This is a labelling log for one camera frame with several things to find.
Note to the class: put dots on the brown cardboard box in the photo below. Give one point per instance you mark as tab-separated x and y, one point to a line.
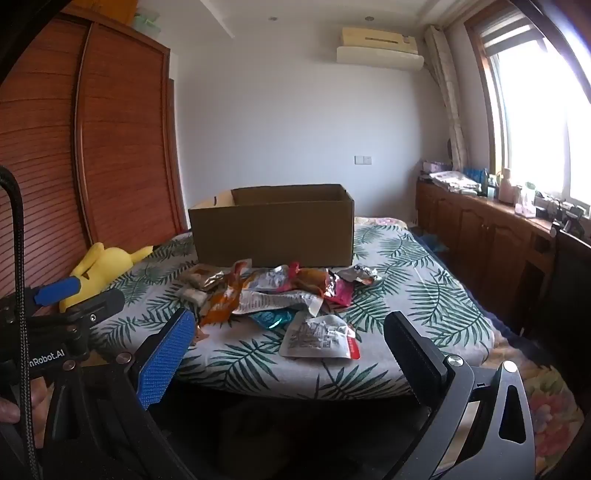
272	230

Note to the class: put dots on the yellow plush toy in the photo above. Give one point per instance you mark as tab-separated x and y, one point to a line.
99	272

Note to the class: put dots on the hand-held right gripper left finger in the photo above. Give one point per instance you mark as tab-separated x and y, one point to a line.
162	364

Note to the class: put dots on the beige wall air conditioner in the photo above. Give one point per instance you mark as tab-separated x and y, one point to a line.
378	38

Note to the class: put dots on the grey roller blind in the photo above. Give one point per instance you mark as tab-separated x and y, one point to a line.
503	30

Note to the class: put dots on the black device on stand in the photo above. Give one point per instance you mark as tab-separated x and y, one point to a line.
572	221

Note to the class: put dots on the person's left hand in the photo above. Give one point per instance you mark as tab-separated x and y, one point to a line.
8	410

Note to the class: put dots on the white red-edged snack packet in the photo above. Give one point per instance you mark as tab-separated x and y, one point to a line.
314	339

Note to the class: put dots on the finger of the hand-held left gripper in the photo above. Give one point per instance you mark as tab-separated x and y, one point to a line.
104	302
57	290

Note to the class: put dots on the wooden framed window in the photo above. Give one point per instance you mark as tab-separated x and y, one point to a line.
540	115

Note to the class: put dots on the pink kettle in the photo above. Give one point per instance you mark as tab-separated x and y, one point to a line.
506	187

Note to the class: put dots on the floral blanket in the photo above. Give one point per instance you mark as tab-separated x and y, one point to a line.
547	397

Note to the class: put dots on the pack of blue bottles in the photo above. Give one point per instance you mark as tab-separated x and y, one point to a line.
475	174

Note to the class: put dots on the white air deflector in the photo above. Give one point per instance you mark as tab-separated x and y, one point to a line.
378	56

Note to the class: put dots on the silver brown snack packet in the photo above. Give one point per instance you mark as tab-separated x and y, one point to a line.
203	276

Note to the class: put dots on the pink box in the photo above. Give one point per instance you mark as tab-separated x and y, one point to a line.
431	166

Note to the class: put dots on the white wall switch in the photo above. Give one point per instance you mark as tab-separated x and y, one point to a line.
363	160

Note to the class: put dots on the blue plastic bag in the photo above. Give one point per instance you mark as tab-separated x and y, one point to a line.
431	242

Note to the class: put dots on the black chair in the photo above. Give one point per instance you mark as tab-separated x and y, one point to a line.
570	286

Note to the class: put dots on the folded printed cloth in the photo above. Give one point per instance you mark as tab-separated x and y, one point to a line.
455	180

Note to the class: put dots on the magenta snack packet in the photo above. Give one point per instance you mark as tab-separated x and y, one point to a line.
340	293

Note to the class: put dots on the orange brown snack packet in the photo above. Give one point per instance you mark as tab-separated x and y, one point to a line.
310	279

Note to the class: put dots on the green container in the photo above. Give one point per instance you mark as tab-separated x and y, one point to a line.
147	21

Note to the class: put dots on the patterned curtain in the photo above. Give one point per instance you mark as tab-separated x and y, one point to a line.
445	92

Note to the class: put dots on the leaf print bed sheet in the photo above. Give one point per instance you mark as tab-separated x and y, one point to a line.
415	295

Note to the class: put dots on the large white red snack packet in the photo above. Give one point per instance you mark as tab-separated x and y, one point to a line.
277	300

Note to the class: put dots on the teal snack packet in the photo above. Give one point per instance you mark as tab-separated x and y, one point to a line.
272	319

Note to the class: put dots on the wooden cabinet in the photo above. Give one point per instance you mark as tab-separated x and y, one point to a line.
480	230

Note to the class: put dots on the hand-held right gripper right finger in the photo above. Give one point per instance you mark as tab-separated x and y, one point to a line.
411	350

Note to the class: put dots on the small white snack packet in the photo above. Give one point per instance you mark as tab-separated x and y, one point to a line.
191	295

